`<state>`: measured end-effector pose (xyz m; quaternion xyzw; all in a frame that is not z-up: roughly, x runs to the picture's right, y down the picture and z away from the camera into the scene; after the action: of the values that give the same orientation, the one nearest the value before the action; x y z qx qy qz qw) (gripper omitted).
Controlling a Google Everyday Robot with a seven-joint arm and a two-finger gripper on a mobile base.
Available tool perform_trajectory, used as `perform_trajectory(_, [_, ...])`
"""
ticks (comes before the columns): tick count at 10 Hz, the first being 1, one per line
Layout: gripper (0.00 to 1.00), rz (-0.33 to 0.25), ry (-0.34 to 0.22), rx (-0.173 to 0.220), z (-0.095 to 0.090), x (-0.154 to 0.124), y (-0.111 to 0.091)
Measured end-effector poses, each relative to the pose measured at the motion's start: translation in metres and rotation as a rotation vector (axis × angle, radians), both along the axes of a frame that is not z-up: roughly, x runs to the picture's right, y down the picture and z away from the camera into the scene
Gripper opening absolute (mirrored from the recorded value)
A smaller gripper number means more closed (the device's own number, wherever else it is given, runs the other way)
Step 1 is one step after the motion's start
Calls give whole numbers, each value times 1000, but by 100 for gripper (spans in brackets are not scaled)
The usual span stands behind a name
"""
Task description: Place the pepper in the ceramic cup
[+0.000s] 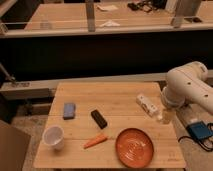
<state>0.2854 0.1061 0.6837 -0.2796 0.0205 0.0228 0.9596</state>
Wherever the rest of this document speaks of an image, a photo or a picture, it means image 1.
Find white crumpled paper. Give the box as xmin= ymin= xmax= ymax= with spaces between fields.
xmin=100 ymin=20 xmax=120 ymax=27

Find grey metal post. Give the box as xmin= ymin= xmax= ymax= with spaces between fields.
xmin=171 ymin=0 xmax=202 ymax=28
xmin=85 ymin=0 xmax=96 ymax=32

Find white rectangular box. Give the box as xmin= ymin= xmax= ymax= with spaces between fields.
xmin=136 ymin=94 xmax=159 ymax=117

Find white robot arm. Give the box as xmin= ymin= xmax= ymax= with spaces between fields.
xmin=158 ymin=61 xmax=213 ymax=124

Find blue power box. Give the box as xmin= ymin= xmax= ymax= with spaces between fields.
xmin=186 ymin=121 xmax=213 ymax=141

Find orange pepper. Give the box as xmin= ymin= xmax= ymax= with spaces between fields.
xmin=84 ymin=134 xmax=108 ymax=149

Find blue sponge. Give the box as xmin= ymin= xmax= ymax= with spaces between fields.
xmin=63 ymin=103 xmax=76 ymax=120

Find black rectangular block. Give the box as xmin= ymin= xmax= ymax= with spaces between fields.
xmin=91 ymin=110 xmax=108 ymax=129

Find grey metal post right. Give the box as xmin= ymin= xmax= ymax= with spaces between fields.
xmin=171 ymin=0 xmax=202 ymax=28

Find black cluttered items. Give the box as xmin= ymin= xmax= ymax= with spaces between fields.
xmin=127 ymin=0 xmax=167 ymax=13

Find white paper sheet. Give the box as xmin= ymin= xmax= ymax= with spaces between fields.
xmin=97 ymin=5 xmax=118 ymax=11

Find orange ribbed plate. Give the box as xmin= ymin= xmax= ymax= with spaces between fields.
xmin=115 ymin=128 xmax=154 ymax=168

